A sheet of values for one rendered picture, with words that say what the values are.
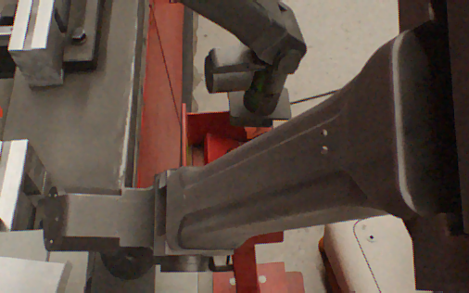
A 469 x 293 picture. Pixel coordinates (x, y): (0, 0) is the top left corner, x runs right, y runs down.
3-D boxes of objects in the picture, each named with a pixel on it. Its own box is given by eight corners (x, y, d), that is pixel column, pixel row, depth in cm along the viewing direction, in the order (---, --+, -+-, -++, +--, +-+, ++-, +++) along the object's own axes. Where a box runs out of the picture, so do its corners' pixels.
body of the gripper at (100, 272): (85, 303, 62) (109, 278, 56) (95, 211, 67) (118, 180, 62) (147, 310, 65) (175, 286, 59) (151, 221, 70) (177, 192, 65)
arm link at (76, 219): (216, 272, 51) (216, 169, 53) (76, 273, 45) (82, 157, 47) (159, 273, 61) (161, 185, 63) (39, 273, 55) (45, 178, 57)
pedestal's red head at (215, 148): (284, 243, 111) (284, 196, 96) (196, 249, 112) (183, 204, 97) (273, 150, 122) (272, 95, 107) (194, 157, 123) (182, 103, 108)
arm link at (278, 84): (297, 68, 90) (287, 39, 93) (253, 71, 89) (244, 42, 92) (287, 96, 96) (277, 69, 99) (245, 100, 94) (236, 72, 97)
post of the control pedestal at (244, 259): (259, 304, 161) (251, 209, 115) (239, 306, 161) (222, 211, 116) (258, 285, 164) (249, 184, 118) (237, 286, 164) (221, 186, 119)
